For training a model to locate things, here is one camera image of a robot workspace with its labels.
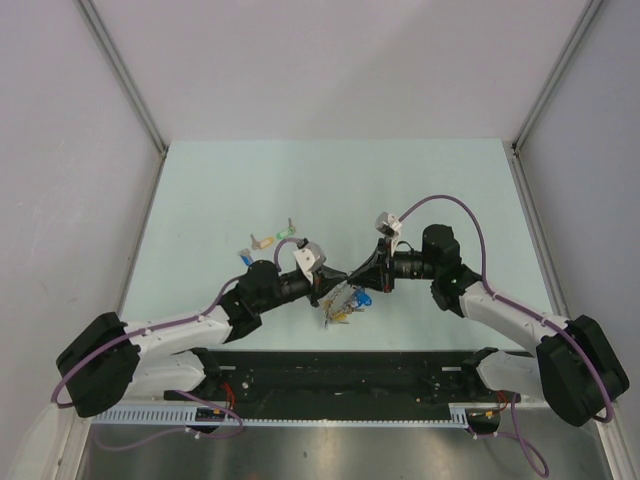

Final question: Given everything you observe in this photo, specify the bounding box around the right aluminium frame post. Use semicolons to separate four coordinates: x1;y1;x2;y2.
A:
510;0;608;156

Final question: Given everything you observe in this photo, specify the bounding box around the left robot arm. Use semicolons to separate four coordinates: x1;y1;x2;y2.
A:
51;260;347;418

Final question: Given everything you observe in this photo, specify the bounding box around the metal disc keyring organizer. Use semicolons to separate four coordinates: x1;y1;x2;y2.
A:
321;285;356;329

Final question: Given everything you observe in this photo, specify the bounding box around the right aluminium side rail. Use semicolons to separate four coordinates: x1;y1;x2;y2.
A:
505;143;572;319

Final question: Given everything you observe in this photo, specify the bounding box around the blue tag key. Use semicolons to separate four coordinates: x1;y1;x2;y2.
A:
349;289;373;310
237;249;254;266

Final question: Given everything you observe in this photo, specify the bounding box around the white slotted cable duct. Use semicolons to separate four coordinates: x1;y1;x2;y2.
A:
92;402;498;429

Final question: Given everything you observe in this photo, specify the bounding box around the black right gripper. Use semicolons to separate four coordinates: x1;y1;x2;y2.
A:
347;237;439;294

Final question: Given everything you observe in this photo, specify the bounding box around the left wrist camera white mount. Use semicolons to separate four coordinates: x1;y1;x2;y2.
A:
294;239;326;283

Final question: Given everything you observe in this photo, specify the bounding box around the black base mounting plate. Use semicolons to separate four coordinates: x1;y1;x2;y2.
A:
192;350;513;414

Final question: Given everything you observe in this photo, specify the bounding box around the left aluminium frame post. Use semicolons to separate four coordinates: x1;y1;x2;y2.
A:
73;0;168;159

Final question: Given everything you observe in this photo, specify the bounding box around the aluminium frame post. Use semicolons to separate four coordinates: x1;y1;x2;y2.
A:
73;0;168;159
510;0;608;156

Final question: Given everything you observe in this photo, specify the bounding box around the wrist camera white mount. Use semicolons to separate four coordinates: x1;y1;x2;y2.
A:
294;239;326;283
375;211;402;254

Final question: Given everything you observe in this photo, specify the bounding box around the blue tag key on table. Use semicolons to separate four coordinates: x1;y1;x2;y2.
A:
237;249;254;266

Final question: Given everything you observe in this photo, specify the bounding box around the green tag key on table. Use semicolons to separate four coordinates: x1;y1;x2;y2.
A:
276;218;296;240

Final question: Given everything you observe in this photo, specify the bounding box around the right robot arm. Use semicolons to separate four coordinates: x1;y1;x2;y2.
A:
348;224;630;426

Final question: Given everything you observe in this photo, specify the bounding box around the orange tag key on table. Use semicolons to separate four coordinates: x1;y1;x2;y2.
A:
250;234;275;250

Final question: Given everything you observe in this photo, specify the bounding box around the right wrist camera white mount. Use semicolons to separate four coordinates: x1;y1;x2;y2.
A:
375;211;402;254

